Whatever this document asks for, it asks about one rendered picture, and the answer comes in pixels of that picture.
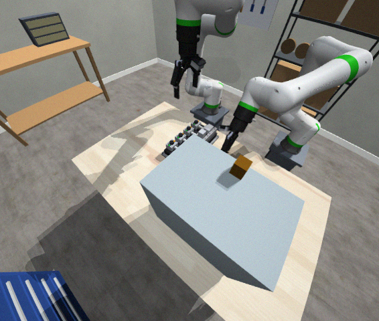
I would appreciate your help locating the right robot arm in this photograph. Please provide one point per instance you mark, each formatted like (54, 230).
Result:
(189, 14)

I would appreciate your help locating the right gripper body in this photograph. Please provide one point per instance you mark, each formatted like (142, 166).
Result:
(187, 51)

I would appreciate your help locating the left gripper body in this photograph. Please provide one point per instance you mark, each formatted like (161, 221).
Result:
(237, 126)

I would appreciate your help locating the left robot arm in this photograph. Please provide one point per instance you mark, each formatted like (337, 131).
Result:
(328, 63)

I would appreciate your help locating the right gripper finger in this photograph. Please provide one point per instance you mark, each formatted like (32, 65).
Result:
(177, 76)
(195, 77)

